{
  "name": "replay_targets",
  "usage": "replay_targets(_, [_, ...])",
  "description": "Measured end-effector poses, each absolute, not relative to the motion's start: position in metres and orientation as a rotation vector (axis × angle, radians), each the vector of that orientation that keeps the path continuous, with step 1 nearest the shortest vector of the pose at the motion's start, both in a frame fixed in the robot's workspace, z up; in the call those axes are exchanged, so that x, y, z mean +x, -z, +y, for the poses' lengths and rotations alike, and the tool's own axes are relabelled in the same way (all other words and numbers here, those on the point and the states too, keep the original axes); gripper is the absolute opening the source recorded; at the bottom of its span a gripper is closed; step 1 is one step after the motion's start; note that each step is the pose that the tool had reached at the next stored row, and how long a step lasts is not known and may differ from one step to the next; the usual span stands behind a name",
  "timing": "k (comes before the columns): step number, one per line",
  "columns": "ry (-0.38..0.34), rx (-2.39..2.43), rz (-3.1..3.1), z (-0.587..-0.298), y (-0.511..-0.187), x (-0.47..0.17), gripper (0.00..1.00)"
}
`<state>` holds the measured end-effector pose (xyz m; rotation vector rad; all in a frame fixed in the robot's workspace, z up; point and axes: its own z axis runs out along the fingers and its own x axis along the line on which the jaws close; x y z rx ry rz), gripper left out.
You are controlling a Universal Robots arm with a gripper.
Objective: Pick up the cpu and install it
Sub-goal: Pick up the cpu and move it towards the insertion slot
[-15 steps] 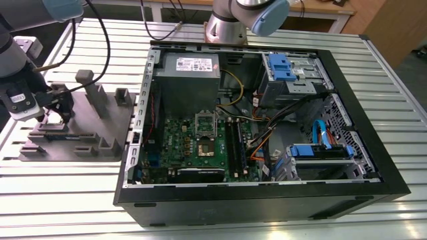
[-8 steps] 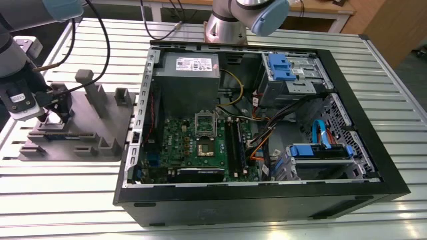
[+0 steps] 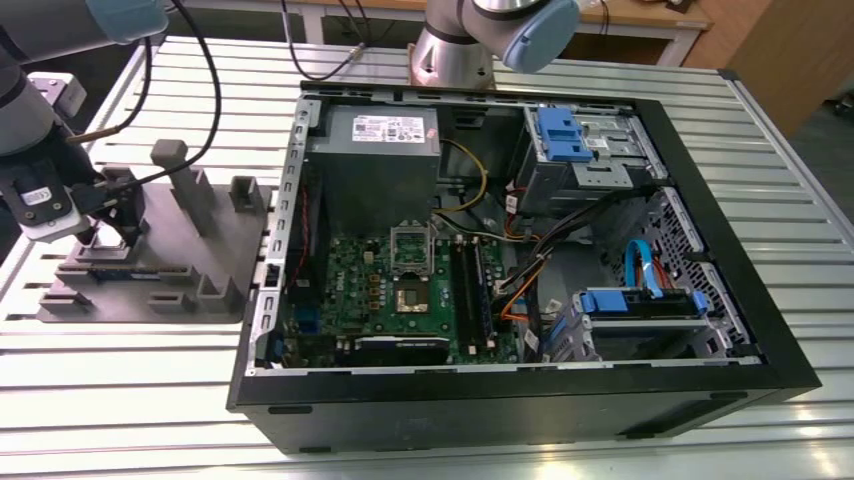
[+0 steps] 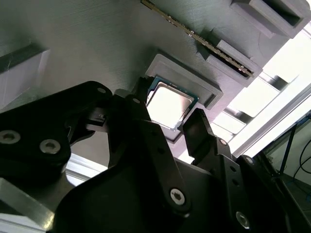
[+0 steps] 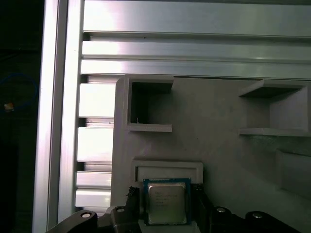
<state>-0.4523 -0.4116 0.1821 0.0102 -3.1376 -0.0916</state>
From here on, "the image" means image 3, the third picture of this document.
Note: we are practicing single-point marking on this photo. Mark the green motherboard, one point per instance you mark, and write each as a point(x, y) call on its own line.
point(354, 320)

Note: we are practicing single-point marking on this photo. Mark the black table corner cap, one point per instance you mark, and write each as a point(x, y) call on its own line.
point(729, 75)

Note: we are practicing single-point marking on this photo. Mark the black graphics card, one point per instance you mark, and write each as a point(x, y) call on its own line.
point(401, 350)

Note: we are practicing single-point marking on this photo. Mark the hard disk in blue carrier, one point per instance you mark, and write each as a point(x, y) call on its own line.
point(604, 302)

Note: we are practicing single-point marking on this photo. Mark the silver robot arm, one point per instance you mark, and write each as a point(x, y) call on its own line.
point(21, 100)

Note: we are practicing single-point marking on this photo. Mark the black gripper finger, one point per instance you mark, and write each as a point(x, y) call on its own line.
point(130, 215)
point(89, 237)

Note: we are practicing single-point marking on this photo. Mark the silver drive cage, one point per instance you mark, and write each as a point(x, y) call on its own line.
point(554, 185)

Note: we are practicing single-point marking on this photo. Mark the black PC case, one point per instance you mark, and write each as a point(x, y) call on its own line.
point(468, 420)

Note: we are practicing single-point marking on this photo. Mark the wooden desk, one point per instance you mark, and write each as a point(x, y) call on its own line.
point(668, 22)

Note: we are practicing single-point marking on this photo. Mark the blue plastic drive bracket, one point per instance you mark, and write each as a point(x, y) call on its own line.
point(561, 135)

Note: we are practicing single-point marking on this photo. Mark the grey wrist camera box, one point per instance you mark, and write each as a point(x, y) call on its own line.
point(57, 95)

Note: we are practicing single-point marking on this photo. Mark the wooden cabinet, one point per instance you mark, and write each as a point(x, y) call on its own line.
point(788, 60)

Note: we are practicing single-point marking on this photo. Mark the grey parts rack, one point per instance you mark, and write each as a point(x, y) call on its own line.
point(167, 250)

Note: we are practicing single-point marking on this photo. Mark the CPU socket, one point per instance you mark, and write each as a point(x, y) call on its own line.
point(414, 300)

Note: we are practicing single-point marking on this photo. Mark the silver disk bay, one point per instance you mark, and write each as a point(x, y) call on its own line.
point(641, 327)

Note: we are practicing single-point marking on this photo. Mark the blue port connector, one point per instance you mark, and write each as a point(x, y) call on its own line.
point(309, 322)
point(277, 350)

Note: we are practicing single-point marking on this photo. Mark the grey power supply unit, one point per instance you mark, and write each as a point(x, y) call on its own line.
point(374, 185)

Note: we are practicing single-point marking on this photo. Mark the green RAM stick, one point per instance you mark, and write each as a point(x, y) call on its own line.
point(127, 275)

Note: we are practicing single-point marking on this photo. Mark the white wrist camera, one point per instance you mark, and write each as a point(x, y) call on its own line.
point(47, 227)

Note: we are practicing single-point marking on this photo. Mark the RAM slot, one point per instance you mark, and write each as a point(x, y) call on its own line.
point(458, 295)
point(469, 295)

